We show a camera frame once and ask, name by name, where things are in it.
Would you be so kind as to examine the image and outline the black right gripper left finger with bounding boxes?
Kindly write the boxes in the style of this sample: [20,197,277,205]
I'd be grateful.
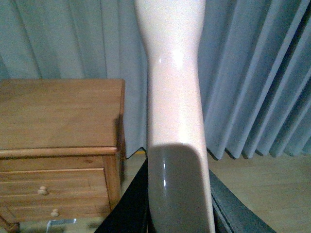
[95,159,149,233]

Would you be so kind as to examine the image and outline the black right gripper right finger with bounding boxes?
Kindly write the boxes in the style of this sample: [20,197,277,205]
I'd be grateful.
[209,171,275,233]

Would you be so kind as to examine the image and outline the beige hand brush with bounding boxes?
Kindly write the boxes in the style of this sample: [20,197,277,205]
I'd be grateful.
[135,0,215,233]

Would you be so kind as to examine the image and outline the wooden drawer knob lower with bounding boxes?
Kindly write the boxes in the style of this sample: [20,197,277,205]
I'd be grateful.
[51,209,60,217]

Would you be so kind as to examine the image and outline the wooden drawer knob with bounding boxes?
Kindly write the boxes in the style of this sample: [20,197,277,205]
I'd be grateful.
[51,209,60,217]
[37,186,48,195]

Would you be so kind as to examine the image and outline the wooden drawer knob upper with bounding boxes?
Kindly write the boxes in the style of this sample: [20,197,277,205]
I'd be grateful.
[37,186,48,195]

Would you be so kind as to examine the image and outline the wooden nightstand cabinet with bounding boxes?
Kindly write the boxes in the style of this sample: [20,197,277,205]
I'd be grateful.
[0,79,125,233]

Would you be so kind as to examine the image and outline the light green curtain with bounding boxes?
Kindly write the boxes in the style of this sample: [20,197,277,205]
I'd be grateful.
[0,0,311,159]

